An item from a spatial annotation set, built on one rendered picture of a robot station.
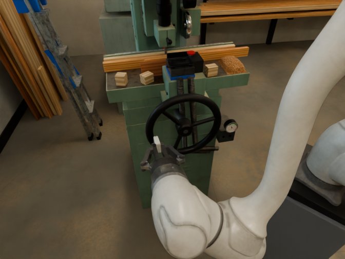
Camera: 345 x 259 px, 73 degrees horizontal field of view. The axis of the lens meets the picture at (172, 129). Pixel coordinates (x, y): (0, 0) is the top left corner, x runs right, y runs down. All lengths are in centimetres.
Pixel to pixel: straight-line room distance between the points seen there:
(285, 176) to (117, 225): 124
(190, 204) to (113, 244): 113
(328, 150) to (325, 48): 54
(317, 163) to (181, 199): 62
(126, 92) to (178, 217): 63
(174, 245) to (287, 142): 26
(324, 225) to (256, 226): 54
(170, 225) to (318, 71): 34
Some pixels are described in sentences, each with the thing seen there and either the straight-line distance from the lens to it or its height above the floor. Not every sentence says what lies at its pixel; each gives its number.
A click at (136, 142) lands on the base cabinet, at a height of 60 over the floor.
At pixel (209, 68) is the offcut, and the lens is 99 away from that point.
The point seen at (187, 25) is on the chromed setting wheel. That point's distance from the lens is 114.
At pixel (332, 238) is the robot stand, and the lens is 109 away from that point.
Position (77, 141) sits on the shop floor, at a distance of 215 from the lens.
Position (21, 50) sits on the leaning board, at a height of 65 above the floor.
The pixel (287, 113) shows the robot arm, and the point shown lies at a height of 114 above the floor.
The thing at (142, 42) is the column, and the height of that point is 94.
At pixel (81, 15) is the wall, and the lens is 348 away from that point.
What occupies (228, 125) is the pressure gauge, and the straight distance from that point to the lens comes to 111.
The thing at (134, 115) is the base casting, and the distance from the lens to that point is 102.
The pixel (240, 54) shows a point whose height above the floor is 91.
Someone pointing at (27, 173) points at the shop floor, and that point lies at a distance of 207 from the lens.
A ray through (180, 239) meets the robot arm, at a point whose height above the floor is 99.
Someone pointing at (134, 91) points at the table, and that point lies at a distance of 95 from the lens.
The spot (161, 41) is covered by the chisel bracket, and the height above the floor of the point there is 103.
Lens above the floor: 138
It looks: 42 degrees down
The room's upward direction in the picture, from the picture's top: 1 degrees counter-clockwise
